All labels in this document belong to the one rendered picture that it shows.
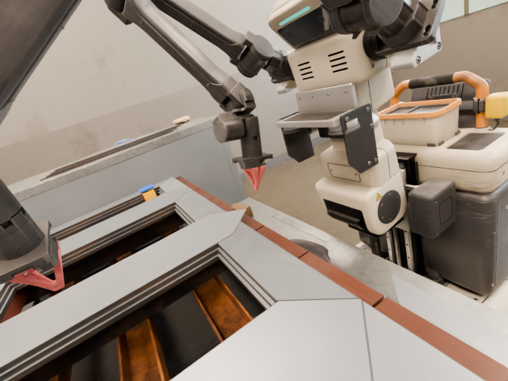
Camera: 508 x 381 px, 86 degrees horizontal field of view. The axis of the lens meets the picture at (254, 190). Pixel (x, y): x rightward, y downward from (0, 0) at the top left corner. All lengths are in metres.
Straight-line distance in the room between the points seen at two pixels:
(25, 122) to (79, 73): 0.66
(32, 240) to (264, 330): 0.35
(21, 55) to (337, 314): 0.50
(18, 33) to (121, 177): 1.14
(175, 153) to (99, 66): 1.90
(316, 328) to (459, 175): 0.71
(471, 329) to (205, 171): 1.33
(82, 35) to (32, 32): 2.91
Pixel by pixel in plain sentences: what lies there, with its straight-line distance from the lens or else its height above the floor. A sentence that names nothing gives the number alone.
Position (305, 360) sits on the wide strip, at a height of 0.85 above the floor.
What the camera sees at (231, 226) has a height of 0.85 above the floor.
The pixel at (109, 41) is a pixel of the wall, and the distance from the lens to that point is 3.33.
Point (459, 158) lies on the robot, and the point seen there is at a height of 0.80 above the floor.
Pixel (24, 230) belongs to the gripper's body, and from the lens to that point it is 0.48.
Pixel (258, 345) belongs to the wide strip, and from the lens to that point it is 0.44.
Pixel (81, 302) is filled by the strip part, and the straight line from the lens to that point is 0.77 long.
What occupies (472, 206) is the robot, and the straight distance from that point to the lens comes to 1.04.
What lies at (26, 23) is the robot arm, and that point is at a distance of 0.42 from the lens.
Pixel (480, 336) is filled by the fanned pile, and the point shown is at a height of 0.72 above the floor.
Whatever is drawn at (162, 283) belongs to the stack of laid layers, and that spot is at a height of 0.83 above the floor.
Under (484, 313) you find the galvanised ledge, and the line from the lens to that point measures 0.68.
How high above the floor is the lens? 1.18
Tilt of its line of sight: 21 degrees down
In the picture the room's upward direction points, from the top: 19 degrees counter-clockwise
